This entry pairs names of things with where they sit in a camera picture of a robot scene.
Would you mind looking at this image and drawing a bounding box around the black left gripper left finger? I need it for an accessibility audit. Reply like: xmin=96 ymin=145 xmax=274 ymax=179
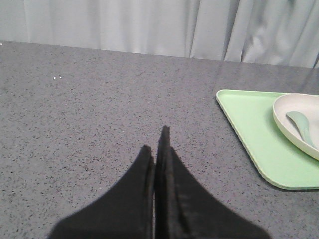
xmin=49 ymin=145 xmax=155 ymax=239

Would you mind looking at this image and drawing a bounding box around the light green tray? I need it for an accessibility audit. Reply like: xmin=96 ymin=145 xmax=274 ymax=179
xmin=216 ymin=90 xmax=319 ymax=190

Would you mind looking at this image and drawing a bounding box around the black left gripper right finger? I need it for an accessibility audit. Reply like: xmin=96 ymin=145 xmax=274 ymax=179
xmin=155 ymin=126 xmax=270 ymax=239

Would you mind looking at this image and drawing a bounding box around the teal green spoon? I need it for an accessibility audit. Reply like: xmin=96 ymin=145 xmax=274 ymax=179
xmin=286 ymin=111 xmax=317 ymax=149

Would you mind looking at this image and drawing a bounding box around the white curtain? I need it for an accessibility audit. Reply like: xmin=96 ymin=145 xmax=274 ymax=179
xmin=0 ymin=0 xmax=319 ymax=68

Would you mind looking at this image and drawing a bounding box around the beige round plate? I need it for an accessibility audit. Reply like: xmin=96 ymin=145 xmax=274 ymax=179
xmin=273 ymin=93 xmax=319 ymax=160

